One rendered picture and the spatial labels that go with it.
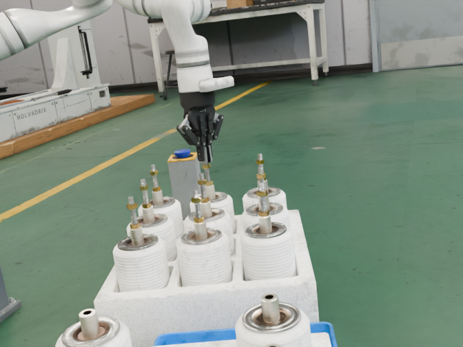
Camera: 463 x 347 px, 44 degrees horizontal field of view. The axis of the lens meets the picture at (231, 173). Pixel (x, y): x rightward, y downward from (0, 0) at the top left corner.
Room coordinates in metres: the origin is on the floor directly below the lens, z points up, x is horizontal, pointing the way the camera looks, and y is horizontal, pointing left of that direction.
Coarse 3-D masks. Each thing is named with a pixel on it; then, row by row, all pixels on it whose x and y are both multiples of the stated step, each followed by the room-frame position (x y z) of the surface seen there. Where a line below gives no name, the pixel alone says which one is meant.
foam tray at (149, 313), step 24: (240, 216) 1.27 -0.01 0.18; (168, 264) 1.03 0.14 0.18; (240, 264) 0.99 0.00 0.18; (168, 288) 0.93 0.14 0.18; (192, 288) 0.91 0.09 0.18; (216, 288) 0.90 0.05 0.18; (240, 288) 0.90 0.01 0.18; (264, 288) 0.89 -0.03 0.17; (288, 288) 0.89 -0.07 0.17; (312, 288) 0.89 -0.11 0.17; (96, 312) 0.91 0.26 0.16; (120, 312) 0.91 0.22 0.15; (144, 312) 0.91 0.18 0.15; (168, 312) 0.90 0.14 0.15; (192, 312) 0.90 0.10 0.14; (216, 312) 0.90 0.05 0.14; (240, 312) 0.90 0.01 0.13; (312, 312) 0.89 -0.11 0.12; (144, 336) 0.91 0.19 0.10
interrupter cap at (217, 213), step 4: (212, 208) 1.13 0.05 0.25; (216, 208) 1.12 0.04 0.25; (192, 212) 1.11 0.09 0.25; (212, 212) 1.11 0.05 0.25; (216, 212) 1.10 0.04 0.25; (220, 212) 1.10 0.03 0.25; (224, 212) 1.09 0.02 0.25; (188, 216) 1.09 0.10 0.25; (192, 216) 1.09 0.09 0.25; (212, 216) 1.08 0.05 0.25; (216, 216) 1.07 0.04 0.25; (220, 216) 1.07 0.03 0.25; (192, 220) 1.07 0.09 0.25; (208, 220) 1.06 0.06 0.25; (212, 220) 1.06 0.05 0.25
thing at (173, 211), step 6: (174, 204) 1.20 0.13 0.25; (180, 204) 1.22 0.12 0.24; (138, 210) 1.20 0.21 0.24; (156, 210) 1.18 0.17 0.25; (162, 210) 1.18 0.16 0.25; (168, 210) 1.18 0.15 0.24; (174, 210) 1.19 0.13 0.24; (180, 210) 1.21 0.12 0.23; (168, 216) 1.18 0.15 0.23; (174, 216) 1.19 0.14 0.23; (180, 216) 1.20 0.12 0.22; (174, 222) 1.18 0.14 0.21; (180, 222) 1.20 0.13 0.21; (174, 228) 1.18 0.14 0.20; (180, 228) 1.20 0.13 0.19; (180, 234) 1.19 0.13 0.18
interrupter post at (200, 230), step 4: (196, 224) 0.97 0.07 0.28; (200, 224) 0.97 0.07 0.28; (204, 224) 0.97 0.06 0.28; (196, 228) 0.97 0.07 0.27; (200, 228) 0.97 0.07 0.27; (204, 228) 0.97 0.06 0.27; (196, 232) 0.97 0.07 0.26; (200, 232) 0.96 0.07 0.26; (204, 232) 0.97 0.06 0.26; (196, 236) 0.97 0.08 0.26; (200, 236) 0.96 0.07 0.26; (204, 236) 0.97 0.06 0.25
